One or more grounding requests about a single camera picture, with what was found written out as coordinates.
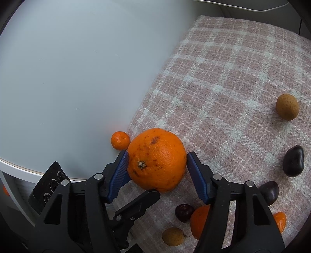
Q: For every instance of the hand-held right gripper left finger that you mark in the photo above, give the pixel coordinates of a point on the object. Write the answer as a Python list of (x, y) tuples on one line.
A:
[(119, 175)]

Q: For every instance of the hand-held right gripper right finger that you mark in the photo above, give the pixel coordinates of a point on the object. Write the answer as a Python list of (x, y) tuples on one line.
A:
[(196, 175)]

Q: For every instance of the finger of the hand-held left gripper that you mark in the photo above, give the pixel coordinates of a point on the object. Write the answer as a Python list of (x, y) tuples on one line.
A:
[(141, 203)]

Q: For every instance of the small kumquat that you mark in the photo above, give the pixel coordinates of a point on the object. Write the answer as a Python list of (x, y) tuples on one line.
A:
[(120, 140), (280, 221)]

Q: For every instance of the dark plum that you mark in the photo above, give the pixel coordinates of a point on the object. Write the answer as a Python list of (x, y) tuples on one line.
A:
[(184, 212), (269, 193), (293, 160)]

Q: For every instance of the large orange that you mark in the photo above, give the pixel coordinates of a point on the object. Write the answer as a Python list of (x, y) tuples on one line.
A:
[(158, 160)]

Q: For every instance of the orange mandarin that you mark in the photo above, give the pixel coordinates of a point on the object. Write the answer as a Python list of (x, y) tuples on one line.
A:
[(199, 222)]

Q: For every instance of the brown longan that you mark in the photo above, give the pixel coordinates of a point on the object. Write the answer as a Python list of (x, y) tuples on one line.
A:
[(287, 107), (173, 236)]

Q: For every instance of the pink plaid blanket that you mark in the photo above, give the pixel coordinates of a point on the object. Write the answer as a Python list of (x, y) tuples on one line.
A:
[(218, 97)]

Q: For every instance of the white partition board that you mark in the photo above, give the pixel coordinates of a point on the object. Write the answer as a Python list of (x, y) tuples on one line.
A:
[(73, 73)]

